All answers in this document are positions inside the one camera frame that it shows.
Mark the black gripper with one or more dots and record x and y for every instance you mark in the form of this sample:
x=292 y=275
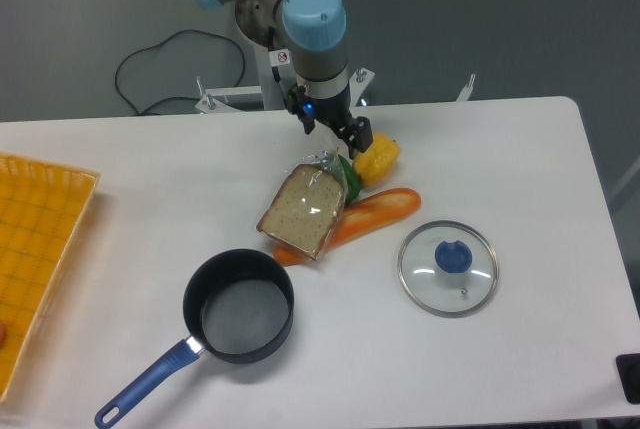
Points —
x=332 y=112

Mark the bagged toast slice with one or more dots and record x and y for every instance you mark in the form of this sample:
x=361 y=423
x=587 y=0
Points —
x=304 y=211

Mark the black saucepan blue handle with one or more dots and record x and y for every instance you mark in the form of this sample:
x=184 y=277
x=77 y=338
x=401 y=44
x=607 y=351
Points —
x=238 y=306

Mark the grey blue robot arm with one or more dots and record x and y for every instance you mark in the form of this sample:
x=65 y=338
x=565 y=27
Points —
x=301 y=52

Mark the yellow bell pepper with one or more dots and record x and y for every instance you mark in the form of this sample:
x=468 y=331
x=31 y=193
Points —
x=378 y=161

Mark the green bell pepper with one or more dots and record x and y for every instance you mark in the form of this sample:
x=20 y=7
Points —
x=353 y=180

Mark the orange baguette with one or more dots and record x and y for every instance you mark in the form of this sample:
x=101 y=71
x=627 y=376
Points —
x=363 y=217

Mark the glass pot lid blue knob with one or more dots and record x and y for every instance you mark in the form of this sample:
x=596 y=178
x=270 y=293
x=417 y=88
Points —
x=448 y=268

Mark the black device at table edge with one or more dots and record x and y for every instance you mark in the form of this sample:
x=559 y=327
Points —
x=628 y=366

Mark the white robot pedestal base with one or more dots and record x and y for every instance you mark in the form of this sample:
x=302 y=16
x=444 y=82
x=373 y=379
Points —
x=275 y=68

